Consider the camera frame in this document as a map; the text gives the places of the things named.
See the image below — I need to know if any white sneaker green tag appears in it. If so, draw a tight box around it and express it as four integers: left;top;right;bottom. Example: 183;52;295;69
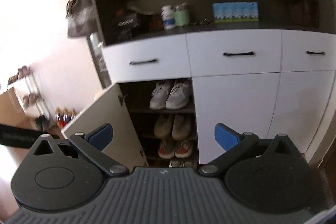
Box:
169;160;183;168

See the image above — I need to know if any red white slipper with text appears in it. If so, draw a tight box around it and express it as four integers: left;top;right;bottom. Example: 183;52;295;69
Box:
158;138;174;160

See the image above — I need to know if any white mesh chunky sneaker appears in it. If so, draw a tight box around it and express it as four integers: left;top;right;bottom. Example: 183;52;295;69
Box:
165;80;191;110

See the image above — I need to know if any slipper tan sole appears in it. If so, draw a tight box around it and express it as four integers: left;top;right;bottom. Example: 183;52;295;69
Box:
154;115;174;139

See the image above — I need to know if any white cabinet door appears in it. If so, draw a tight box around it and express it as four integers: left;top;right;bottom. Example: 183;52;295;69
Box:
62;84;148;170

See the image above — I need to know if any cardboard box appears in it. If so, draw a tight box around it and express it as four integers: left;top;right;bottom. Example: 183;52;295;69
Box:
0;88;29;128

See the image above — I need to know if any metal shoe rack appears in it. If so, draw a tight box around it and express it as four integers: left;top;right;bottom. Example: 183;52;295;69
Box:
7;66;55;131

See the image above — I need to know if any white shoe cabinet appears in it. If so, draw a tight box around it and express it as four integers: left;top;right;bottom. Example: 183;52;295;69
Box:
81;0;336;168

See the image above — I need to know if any black box with text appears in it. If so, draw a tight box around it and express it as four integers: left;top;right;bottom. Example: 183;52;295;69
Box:
112;13;139;34

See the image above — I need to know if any grey hanging bag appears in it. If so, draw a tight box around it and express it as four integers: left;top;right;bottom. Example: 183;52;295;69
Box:
66;0;98;38

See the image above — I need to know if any blue milk carton pack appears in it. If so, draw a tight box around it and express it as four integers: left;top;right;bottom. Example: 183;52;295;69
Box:
213;2;259;23

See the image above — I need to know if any white supplement bottle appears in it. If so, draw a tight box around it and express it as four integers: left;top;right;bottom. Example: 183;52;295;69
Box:
161;5;175;30

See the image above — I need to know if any green jar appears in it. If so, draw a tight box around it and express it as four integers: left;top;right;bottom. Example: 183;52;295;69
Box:
174;2;190;27

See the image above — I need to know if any black drawer handle left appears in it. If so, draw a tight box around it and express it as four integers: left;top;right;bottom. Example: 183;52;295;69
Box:
129;59;159;66

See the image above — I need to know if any black drawer handle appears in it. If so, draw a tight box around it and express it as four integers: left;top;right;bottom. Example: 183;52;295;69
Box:
306;51;325;56
129;59;159;66
223;51;255;57

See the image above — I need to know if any black drawer handle middle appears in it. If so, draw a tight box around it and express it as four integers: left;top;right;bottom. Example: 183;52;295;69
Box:
223;51;255;57

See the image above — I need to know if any black drawer handle right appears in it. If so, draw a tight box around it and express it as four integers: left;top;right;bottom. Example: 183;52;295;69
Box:
306;51;325;56

